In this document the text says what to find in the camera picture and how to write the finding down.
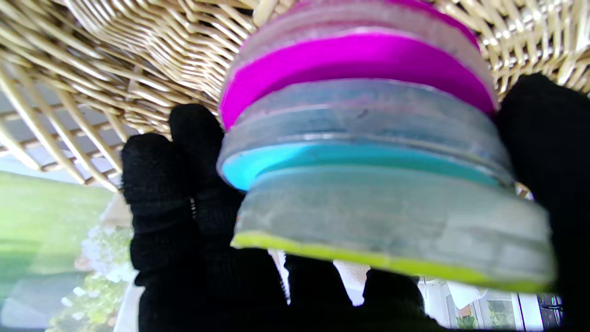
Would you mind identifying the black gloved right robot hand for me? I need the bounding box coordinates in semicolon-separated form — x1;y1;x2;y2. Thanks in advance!
121;73;590;332

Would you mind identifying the magenta culture dish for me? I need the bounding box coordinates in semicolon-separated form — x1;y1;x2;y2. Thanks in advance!
219;0;499;130

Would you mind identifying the oval wicker basket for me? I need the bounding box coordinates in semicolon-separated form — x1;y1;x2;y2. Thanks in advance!
0;0;590;192

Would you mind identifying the cyan culture dish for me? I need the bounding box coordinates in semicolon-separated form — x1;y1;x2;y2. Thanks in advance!
217;78;515;192

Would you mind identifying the yellow culture dish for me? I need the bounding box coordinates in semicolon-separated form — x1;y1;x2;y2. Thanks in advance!
230;166;557;294

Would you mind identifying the printed conservatory backdrop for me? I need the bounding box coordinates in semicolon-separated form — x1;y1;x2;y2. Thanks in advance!
0;154;565;332

